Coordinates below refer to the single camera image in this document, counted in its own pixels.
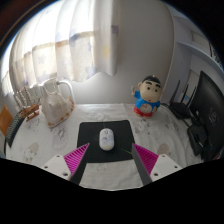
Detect black keyboard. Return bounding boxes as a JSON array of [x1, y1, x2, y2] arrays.
[[4, 111, 26, 148]]

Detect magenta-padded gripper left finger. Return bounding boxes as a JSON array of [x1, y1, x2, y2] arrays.
[[41, 143, 91, 185]]

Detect cartoon boy figurine clock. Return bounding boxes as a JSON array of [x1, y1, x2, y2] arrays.
[[130, 74, 164, 118]]

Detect black mouse pad green lines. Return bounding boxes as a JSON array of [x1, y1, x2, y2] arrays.
[[76, 119, 136, 164]]

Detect white sheer curtain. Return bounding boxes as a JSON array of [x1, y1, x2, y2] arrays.
[[3, 0, 120, 94]]

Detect black box device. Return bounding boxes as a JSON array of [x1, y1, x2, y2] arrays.
[[186, 123, 209, 157]]

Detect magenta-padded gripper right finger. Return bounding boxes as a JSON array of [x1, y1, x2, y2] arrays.
[[131, 143, 184, 186]]

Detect black computer monitor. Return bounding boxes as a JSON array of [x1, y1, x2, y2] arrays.
[[188, 70, 224, 161]]

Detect white printed tablecloth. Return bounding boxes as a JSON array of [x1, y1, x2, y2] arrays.
[[4, 103, 201, 191]]

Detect orange wooden chair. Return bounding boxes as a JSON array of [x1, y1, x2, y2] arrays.
[[0, 104, 14, 137]]

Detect black router with antennas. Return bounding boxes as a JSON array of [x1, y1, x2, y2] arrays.
[[168, 79, 198, 120]]

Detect wooden model sailing ship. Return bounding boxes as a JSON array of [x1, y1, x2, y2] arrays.
[[13, 85, 41, 123]]

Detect white shelf unit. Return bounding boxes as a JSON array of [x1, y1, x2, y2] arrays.
[[164, 6, 224, 101]]

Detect white cartoon-print computer mouse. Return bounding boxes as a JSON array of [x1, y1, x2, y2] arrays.
[[98, 127, 116, 152]]

